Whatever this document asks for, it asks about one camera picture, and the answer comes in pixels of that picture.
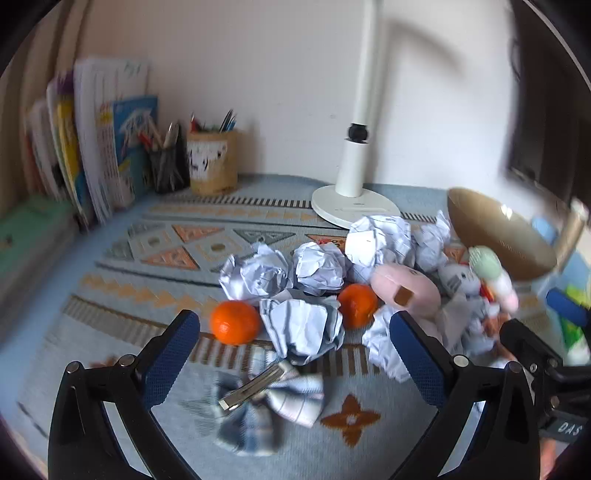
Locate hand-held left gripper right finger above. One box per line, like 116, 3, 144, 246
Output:
389, 310, 541, 480

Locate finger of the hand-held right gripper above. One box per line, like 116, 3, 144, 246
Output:
500, 318, 561, 370
546, 288, 591, 326

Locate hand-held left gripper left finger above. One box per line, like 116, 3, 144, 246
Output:
48, 309, 201, 480

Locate orange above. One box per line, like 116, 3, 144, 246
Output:
210, 300, 263, 346
337, 284, 380, 329

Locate pastel plush skewer toy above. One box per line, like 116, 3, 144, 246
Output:
467, 246, 520, 311

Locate pink plush toy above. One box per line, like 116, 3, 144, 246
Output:
370, 264, 441, 319

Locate white plush toy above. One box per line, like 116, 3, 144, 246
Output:
436, 261, 485, 298

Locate ribbed golden brown bowl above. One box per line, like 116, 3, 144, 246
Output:
447, 187, 558, 282

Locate pile of paper balls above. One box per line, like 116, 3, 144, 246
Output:
218, 210, 502, 384

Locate plaid bow hair clip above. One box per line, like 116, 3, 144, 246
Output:
182, 357, 326, 457

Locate green packet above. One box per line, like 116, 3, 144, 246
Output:
561, 286, 591, 365

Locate patterned blue woven mat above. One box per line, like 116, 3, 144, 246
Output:
0, 173, 591, 480

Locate black mesh pen holder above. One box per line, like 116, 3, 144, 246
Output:
148, 147, 191, 195

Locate dark monitor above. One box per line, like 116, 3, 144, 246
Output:
505, 0, 591, 204

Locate green box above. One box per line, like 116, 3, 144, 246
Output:
0, 196, 77, 282

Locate tan pen holder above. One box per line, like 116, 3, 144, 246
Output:
186, 130, 241, 197

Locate white desk lamp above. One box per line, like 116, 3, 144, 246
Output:
311, 0, 402, 230

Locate pens in mesh holder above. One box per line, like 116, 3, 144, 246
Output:
139, 121, 181, 151

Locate row of books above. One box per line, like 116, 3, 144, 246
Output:
23, 58, 160, 227

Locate pens in tan holder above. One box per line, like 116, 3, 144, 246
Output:
190, 108, 238, 134

